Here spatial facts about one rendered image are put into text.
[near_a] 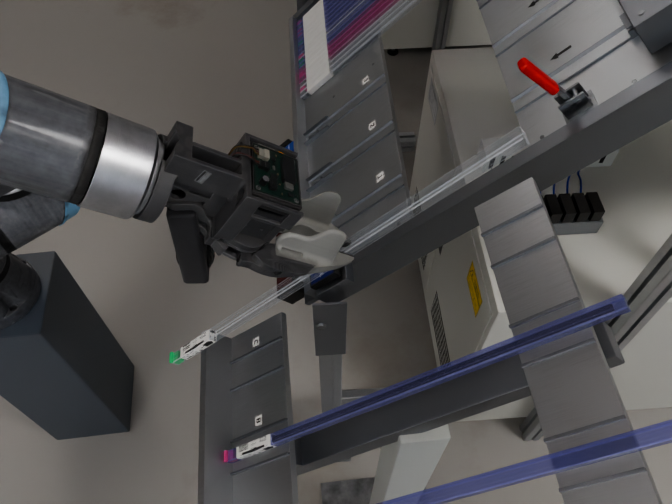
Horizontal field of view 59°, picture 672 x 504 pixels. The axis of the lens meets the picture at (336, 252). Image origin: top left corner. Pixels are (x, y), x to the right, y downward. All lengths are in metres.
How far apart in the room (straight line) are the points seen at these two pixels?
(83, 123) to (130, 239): 1.49
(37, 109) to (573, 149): 0.54
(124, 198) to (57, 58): 2.24
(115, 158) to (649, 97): 0.53
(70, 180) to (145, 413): 1.24
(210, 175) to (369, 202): 0.45
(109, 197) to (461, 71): 1.07
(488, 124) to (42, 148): 1.01
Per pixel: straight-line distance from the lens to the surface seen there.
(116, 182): 0.46
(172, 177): 0.47
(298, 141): 1.08
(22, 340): 1.21
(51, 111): 0.46
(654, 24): 0.71
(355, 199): 0.91
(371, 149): 0.94
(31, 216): 1.08
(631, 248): 1.19
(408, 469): 0.84
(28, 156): 0.46
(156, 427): 1.63
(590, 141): 0.73
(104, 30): 2.77
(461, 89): 1.38
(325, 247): 0.54
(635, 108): 0.72
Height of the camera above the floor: 1.49
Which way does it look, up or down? 56 degrees down
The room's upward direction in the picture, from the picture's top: straight up
